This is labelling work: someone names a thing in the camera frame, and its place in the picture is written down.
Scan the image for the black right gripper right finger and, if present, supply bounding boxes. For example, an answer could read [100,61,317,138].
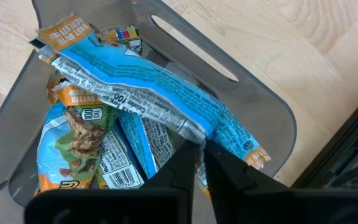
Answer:
[203,139,358,224]

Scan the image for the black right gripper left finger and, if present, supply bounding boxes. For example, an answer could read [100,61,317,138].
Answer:
[25,139,202,224]

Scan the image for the black aluminium table frame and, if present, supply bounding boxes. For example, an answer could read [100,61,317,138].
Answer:
[292,90,358,190]

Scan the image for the grey translucent plastic bin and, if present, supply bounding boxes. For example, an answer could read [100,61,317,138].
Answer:
[0,0,298,224]

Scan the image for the blue orange peanut butter bar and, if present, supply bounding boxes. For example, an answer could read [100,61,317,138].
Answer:
[29,12,272,171]
[93,124,145,190]
[98,25,176,180]
[33,79,119,197]

